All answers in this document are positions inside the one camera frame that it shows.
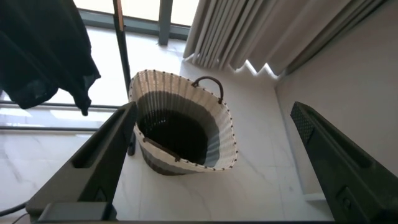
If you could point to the black garment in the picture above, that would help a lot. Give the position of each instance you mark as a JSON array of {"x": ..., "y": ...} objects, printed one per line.
[{"x": 37, "y": 46}]

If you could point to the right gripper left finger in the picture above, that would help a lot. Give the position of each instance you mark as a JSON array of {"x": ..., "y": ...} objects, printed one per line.
[{"x": 90, "y": 186}]

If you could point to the white laundry basket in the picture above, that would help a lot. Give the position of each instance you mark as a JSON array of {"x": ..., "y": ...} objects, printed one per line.
[{"x": 186, "y": 93}]

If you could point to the beige curtain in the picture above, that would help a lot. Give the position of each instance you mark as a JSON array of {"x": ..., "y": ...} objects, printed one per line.
[{"x": 248, "y": 31}]

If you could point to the black clothes rack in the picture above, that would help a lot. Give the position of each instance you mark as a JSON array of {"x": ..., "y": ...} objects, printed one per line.
[{"x": 123, "y": 62}]

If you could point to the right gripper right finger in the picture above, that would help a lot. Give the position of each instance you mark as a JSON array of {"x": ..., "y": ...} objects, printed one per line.
[{"x": 348, "y": 186}]

